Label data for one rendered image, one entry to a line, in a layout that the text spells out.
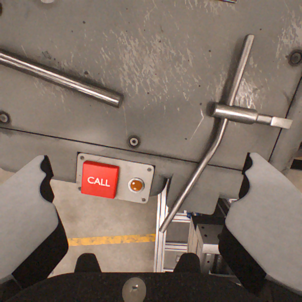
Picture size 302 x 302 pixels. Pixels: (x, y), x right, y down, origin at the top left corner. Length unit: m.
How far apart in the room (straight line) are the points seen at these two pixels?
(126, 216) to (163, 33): 1.80
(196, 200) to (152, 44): 0.26
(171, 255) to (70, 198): 1.15
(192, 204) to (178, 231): 1.42
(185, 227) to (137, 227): 0.54
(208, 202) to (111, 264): 2.14
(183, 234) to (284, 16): 1.66
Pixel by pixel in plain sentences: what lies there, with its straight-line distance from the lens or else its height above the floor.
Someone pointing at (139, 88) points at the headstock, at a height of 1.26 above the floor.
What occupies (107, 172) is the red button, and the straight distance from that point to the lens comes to 0.30.
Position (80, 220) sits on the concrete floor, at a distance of 2.12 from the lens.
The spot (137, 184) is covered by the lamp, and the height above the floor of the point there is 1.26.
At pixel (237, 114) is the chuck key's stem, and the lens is 0.28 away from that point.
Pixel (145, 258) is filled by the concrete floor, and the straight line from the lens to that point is 2.28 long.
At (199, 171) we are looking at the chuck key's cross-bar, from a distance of 0.29.
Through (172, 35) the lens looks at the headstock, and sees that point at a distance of 0.29.
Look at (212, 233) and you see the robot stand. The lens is 0.63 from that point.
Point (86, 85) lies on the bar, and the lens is 0.28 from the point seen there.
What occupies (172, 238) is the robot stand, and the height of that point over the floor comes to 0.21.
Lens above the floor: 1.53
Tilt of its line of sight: 74 degrees down
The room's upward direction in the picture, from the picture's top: 172 degrees counter-clockwise
